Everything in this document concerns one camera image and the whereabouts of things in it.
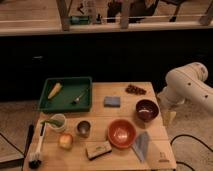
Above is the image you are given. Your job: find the yellow corn cob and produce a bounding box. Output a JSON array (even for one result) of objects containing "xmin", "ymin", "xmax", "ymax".
[{"xmin": 48, "ymin": 83, "xmax": 62, "ymax": 99}]

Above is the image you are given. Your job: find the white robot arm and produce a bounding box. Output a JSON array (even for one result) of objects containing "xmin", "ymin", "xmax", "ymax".
[{"xmin": 157, "ymin": 62, "xmax": 213, "ymax": 126}]

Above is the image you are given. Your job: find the metal cup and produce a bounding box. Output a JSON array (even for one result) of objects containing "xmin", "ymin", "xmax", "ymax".
[{"xmin": 76, "ymin": 121, "xmax": 91, "ymax": 138}]

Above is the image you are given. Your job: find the blue sponge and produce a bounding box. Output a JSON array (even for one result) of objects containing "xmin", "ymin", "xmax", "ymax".
[{"xmin": 104, "ymin": 96, "xmax": 120, "ymax": 107}]

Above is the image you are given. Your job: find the green vegetable in mug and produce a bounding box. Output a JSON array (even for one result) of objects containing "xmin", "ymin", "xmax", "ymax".
[{"xmin": 41, "ymin": 119, "xmax": 63, "ymax": 127}]

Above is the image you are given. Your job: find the wooden block eraser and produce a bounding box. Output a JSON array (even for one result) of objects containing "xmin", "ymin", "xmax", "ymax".
[{"xmin": 86, "ymin": 141, "xmax": 112, "ymax": 160}]

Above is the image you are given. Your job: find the apple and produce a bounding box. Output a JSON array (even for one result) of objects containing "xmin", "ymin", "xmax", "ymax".
[{"xmin": 59, "ymin": 133, "xmax": 73, "ymax": 150}]

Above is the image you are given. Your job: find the black cable on floor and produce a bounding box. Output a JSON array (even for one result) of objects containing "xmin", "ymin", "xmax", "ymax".
[{"xmin": 170, "ymin": 133, "xmax": 213, "ymax": 171}]

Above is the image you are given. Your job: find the wooden shelf frame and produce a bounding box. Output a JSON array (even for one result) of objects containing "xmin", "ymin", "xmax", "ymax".
[{"xmin": 0, "ymin": 0, "xmax": 213, "ymax": 36}]

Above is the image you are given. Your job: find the dark purple bowl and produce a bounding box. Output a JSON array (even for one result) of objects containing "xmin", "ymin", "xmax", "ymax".
[{"xmin": 136, "ymin": 99, "xmax": 159, "ymax": 122}]

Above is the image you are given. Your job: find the white mug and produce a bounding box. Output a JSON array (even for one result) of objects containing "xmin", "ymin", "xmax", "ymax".
[{"xmin": 49, "ymin": 114, "xmax": 67, "ymax": 133}]

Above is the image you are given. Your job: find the bunch of dark grapes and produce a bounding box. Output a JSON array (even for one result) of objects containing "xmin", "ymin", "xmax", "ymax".
[{"xmin": 125, "ymin": 84, "xmax": 146, "ymax": 95}]

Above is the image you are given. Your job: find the grey folded cloth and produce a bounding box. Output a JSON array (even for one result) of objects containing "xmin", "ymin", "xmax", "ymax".
[{"xmin": 132, "ymin": 131, "xmax": 149, "ymax": 162}]

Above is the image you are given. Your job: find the green plastic tray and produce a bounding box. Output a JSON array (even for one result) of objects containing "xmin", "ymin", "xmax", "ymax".
[{"xmin": 39, "ymin": 77, "xmax": 92, "ymax": 113}]

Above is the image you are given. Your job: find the metal spoon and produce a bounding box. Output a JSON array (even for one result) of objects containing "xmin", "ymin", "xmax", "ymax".
[{"xmin": 71, "ymin": 89, "xmax": 88, "ymax": 105}]

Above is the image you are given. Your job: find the orange bowl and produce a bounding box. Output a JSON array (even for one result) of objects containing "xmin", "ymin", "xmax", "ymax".
[{"xmin": 107, "ymin": 119, "xmax": 136, "ymax": 149}]

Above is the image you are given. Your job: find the green bottle on shelf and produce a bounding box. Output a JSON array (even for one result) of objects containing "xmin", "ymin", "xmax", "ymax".
[{"xmin": 70, "ymin": 16, "xmax": 90, "ymax": 25}]

